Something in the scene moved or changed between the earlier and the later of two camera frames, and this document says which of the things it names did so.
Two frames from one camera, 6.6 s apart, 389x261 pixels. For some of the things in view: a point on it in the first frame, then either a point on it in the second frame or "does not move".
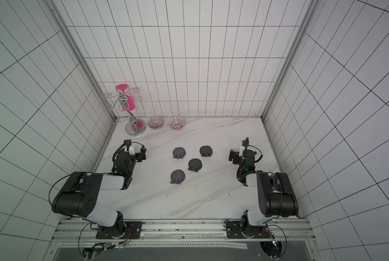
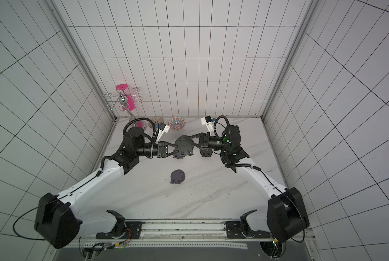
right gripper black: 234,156 to 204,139
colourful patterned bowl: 177,123 does not move
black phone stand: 195,165 to 183,146
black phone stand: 206,151 does not move
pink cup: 127,100 does not move
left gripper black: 138,155 to 165,154
